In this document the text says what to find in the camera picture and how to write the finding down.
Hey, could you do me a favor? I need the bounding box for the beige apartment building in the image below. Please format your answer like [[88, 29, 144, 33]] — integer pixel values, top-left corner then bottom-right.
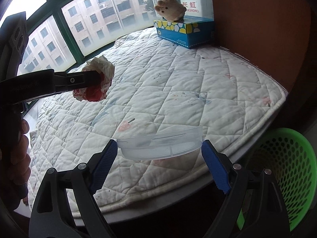
[[18, 0, 161, 70]]

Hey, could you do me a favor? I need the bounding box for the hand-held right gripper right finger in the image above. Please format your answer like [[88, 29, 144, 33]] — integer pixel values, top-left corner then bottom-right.
[[201, 139, 291, 238]]

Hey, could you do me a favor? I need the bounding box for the clear plastic lid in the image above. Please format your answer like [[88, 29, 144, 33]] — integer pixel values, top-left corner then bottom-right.
[[116, 126, 204, 161]]

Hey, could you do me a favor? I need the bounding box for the white quilted mat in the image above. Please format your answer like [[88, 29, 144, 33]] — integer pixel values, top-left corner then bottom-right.
[[26, 26, 287, 214]]

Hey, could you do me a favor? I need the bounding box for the beige plush toy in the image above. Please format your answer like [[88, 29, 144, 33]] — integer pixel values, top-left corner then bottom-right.
[[155, 0, 187, 22]]

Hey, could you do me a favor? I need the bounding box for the person's left hand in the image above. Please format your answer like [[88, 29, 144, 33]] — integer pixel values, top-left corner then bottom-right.
[[10, 118, 32, 187]]

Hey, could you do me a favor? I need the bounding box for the green perforated plastic basket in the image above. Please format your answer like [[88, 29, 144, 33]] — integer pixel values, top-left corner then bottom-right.
[[236, 128, 317, 232]]

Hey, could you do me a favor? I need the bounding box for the blue tissue box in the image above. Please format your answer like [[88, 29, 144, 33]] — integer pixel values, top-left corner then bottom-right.
[[154, 15, 215, 49]]

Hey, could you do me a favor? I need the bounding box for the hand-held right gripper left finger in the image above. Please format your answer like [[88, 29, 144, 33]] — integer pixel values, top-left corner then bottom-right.
[[29, 139, 118, 238]]

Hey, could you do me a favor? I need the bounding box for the green window frame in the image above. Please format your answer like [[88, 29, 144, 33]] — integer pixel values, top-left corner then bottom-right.
[[0, 0, 179, 78]]

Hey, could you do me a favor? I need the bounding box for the white red wrapper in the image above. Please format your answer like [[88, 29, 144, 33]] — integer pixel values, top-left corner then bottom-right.
[[72, 56, 116, 103]]

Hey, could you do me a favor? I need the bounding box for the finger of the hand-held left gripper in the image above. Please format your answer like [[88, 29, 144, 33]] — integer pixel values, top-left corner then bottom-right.
[[53, 70, 103, 93]]

